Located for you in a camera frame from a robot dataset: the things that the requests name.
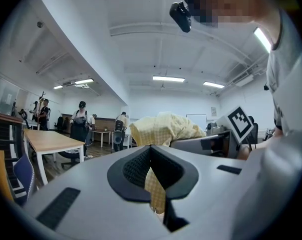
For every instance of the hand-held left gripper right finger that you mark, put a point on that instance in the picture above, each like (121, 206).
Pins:
(205, 199)

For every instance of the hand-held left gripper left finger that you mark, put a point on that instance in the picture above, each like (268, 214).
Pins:
(95, 209)

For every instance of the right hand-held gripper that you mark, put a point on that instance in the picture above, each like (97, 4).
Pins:
(227, 126)

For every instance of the yellow checked clothes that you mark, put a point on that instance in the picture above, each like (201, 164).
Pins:
(165, 126)

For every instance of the dark work apron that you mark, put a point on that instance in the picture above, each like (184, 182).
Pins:
(78, 131)

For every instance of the person's right forearm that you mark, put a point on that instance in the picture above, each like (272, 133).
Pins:
(243, 152)

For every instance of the whiteboard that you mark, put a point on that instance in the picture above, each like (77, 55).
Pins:
(196, 121)

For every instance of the gray machine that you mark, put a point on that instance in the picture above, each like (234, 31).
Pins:
(214, 127)

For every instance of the ceiling fan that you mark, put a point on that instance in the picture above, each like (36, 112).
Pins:
(163, 86)

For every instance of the ceiling light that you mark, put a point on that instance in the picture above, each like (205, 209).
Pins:
(58, 87)
(262, 39)
(168, 78)
(213, 84)
(83, 81)

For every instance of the black office chair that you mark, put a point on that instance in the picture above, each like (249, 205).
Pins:
(254, 129)

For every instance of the small white desk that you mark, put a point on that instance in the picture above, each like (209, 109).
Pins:
(100, 131)

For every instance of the blue chair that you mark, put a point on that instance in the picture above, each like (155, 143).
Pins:
(24, 171)

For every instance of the wooden table with white legs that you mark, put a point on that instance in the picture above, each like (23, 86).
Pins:
(50, 140)

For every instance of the white air conditioner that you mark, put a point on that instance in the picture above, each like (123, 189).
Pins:
(244, 80)

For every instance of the person's gray shirt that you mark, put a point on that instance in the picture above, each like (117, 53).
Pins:
(286, 79)

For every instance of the black stair railing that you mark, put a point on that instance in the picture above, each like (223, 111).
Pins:
(3, 131)

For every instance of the wooden coat rack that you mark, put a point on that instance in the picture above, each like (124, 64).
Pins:
(42, 97)

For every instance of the person's head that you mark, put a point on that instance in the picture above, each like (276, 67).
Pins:
(261, 4)

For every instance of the wall poster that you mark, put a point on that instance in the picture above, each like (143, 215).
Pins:
(214, 111)

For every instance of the brown wooden wall panel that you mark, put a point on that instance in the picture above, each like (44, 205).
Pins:
(103, 121)

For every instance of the black wall camera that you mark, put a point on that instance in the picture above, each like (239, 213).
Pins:
(266, 87)

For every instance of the black head camera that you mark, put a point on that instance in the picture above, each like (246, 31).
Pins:
(182, 15)

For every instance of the ceiling dome camera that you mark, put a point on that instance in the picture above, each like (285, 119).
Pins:
(40, 24)

